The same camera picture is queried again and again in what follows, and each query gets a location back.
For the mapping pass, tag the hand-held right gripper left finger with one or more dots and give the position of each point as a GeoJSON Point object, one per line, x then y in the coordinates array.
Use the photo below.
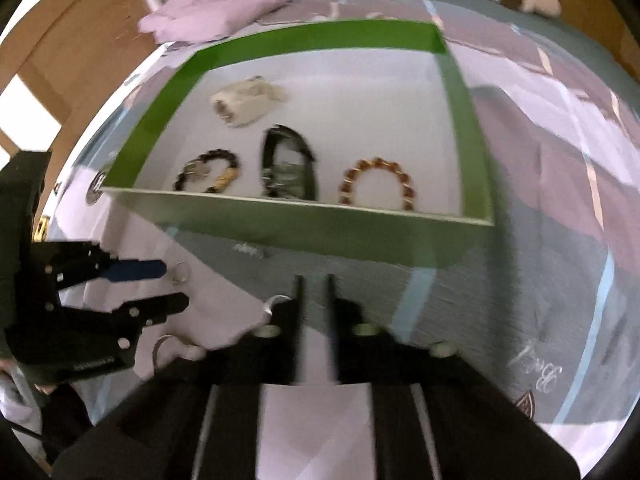
{"type": "Point", "coordinates": [287, 340]}

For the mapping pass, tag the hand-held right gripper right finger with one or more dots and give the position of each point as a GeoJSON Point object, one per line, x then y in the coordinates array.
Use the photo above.
{"type": "Point", "coordinates": [347, 340]}

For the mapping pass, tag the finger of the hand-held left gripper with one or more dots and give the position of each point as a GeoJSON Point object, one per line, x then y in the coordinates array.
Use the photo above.
{"type": "Point", "coordinates": [160, 306]}
{"type": "Point", "coordinates": [132, 270]}

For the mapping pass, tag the silver bangle with charm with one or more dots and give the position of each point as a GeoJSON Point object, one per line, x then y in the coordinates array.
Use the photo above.
{"type": "Point", "coordinates": [170, 342]}

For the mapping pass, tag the black bangle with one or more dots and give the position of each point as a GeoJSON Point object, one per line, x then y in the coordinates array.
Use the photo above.
{"type": "Point", "coordinates": [287, 170]}

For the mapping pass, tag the white wrist watch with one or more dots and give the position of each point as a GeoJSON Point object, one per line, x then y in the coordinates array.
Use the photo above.
{"type": "Point", "coordinates": [245, 100]}

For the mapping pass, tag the green cardboard box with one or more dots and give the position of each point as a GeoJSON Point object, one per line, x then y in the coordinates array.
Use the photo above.
{"type": "Point", "coordinates": [320, 110]}

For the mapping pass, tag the small clear bead item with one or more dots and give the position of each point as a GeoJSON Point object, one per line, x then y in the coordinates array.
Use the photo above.
{"type": "Point", "coordinates": [248, 249]}

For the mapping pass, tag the wooden headboard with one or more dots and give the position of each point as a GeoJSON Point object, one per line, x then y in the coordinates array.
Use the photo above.
{"type": "Point", "coordinates": [65, 60]}

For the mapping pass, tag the patterned bed sheet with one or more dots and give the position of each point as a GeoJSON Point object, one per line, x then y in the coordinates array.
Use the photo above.
{"type": "Point", "coordinates": [540, 210]}

